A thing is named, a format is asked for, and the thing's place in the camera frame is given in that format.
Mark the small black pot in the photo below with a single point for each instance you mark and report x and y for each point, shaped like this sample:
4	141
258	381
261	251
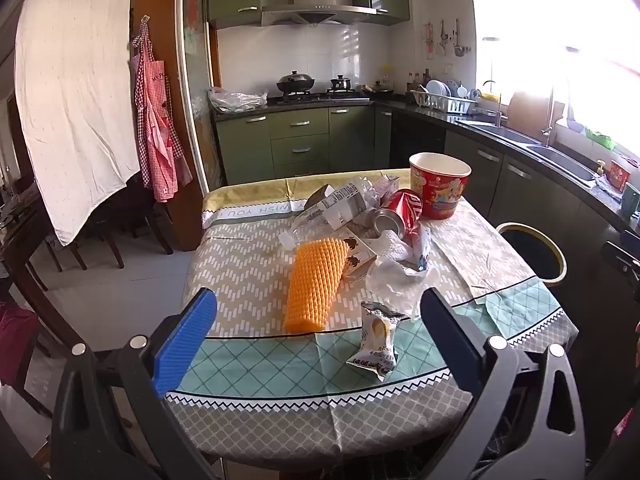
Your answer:
341	83

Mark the red checkered apron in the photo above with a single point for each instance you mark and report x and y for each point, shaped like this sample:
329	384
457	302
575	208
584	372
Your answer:
157	125

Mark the maroon cushion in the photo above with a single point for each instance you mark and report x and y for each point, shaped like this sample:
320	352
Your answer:
17	340

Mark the white dish rack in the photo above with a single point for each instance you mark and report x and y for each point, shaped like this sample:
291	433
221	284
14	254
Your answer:
445	102

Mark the steel double sink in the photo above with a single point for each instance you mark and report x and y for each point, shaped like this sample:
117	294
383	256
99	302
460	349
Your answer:
555	157

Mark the orange foam net sleeve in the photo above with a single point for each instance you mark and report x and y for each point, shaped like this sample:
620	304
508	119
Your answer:
312	285

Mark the white milk carton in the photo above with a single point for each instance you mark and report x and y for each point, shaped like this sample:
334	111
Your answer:
340	202

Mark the clear plastic bag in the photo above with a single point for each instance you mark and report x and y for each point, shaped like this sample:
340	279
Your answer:
235	100

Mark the dark wooden chair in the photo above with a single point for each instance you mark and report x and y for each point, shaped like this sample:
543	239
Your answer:
135	220

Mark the small cartoon print carton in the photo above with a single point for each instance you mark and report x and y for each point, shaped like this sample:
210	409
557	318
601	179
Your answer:
357	260

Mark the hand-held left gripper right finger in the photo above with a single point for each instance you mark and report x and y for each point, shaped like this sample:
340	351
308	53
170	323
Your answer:
450	340

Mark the dark sink cabinets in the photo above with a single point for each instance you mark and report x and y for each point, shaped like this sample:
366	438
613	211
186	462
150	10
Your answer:
530	190

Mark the yellow rimmed trash bin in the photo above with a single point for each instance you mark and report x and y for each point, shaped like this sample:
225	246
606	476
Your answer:
557	252

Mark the patterned tablecloth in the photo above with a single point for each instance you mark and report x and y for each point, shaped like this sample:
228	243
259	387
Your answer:
250	270

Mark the gas stove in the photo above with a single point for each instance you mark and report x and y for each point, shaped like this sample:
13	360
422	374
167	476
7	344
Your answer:
320	96

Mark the red paper bucket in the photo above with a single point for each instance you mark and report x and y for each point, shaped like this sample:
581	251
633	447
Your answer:
440	195

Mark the black wok with lid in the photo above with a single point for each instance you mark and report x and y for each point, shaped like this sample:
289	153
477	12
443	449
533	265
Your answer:
295	82

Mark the red mug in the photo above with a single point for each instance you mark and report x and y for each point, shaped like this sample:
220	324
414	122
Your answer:
619	177

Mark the teal cup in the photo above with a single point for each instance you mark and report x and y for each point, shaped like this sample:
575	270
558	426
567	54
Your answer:
631	206

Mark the clear plastic bottle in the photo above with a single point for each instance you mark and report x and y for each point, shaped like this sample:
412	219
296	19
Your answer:
305	227

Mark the red soda can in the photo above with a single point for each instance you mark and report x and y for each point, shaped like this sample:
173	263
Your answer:
407	207

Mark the green lower cabinets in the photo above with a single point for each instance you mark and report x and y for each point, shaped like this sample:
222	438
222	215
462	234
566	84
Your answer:
300	140

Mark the crumpled white plastic bag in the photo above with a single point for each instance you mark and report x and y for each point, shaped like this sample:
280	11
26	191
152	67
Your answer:
395	280

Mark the silver snack wrapper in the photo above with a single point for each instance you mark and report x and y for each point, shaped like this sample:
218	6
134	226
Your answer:
377	340

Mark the white hanging sheet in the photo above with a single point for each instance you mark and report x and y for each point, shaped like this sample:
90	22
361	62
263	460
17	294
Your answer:
75	85

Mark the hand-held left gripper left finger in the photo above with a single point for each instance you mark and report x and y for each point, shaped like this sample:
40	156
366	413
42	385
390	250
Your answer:
185	335

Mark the hanging kitchen utensils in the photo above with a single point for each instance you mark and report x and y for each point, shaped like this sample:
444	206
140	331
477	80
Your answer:
456	37

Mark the steel faucet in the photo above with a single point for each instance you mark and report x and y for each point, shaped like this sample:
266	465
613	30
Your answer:
547	115

